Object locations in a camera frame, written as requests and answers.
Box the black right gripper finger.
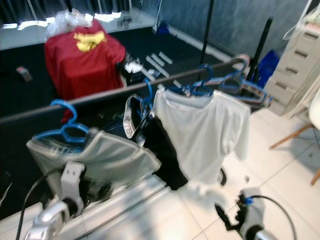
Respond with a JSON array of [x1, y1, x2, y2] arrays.
[[214, 202, 232, 224]]

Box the grey shirt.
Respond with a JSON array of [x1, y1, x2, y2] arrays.
[[26, 127, 162, 190]]

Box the blue plastic hanger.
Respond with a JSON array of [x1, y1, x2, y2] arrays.
[[217, 59, 273, 107], [167, 64, 216, 97], [32, 98, 92, 145], [142, 79, 156, 108]]

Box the black garment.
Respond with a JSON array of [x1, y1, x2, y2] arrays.
[[142, 116, 190, 192]]

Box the white patterned garment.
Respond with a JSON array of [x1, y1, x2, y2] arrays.
[[124, 95, 152, 140]]

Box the white t-shirt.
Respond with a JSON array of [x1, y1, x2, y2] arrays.
[[152, 89, 252, 186]]

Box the black carpet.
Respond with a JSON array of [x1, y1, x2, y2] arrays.
[[0, 26, 271, 221]]

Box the red cloth with yellow print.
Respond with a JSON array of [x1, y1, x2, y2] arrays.
[[44, 26, 127, 101]]

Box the white crumpled item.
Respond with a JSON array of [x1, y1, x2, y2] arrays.
[[124, 59, 143, 75]]

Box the white chair wooden legs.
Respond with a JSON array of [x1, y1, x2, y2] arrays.
[[269, 92, 320, 186]]

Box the small dark device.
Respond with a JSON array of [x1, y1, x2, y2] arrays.
[[16, 65, 33, 83]]

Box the white flat strip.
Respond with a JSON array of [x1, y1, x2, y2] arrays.
[[152, 52, 166, 66], [159, 50, 174, 65], [145, 54, 169, 77]]

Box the blue bag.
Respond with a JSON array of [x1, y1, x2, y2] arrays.
[[260, 49, 281, 77]]

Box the beige drawer cabinet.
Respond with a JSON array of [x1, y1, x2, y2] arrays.
[[264, 22, 320, 118]]

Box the thick black pole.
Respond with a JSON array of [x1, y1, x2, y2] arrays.
[[247, 17, 274, 82]]

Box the clear plastic bag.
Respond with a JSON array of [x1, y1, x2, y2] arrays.
[[47, 10, 93, 37]]

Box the thin black pole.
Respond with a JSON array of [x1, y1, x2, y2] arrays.
[[200, 0, 215, 67]]

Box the dark curtain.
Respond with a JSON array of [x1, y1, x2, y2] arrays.
[[0, 0, 131, 23]]

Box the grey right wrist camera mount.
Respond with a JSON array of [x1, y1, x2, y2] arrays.
[[240, 188, 265, 236]]

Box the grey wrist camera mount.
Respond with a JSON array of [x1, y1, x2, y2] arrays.
[[240, 188, 265, 236], [61, 161, 87, 217]]

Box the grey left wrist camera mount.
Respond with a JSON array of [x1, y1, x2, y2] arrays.
[[61, 161, 87, 217]]

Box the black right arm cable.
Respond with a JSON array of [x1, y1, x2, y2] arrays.
[[247, 195, 298, 240]]

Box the dark metal clothes rail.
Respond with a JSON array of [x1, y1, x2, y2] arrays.
[[0, 56, 251, 125]]

